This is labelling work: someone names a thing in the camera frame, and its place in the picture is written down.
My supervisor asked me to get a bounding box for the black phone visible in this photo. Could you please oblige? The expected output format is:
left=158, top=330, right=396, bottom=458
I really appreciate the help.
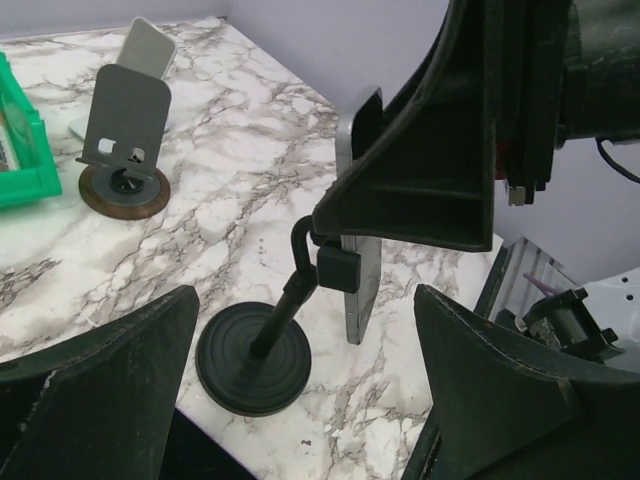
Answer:
left=159, top=408, right=256, bottom=480

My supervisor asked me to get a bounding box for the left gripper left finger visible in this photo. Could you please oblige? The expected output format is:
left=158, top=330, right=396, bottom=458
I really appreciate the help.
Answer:
left=1, top=286, right=199, bottom=479

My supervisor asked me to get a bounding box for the green plastic bin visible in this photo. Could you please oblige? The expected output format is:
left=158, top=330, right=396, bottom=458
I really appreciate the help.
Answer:
left=1, top=53, right=62, bottom=208

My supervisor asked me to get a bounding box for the black front mounting rail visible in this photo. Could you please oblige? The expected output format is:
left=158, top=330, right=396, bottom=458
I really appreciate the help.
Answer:
left=480, top=237, right=625, bottom=364

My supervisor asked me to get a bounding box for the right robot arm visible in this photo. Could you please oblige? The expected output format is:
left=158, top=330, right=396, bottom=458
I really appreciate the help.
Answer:
left=312, top=0, right=639, bottom=252

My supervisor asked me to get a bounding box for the white folding phone stand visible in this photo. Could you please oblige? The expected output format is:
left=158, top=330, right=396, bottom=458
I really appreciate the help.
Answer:
left=69, top=17, right=177, bottom=146

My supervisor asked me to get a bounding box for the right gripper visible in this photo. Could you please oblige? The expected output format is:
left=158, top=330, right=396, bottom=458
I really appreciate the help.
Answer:
left=312, top=1, right=572, bottom=251

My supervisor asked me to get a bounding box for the black phone stand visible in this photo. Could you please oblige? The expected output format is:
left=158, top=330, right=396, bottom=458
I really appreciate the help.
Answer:
left=196, top=216, right=361, bottom=417

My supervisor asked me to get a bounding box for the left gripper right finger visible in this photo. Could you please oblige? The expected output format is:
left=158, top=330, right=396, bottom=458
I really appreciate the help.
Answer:
left=414, top=285, right=639, bottom=479

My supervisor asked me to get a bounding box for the brown base phone stand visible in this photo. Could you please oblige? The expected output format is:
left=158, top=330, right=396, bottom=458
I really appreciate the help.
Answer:
left=77, top=64, right=172, bottom=221

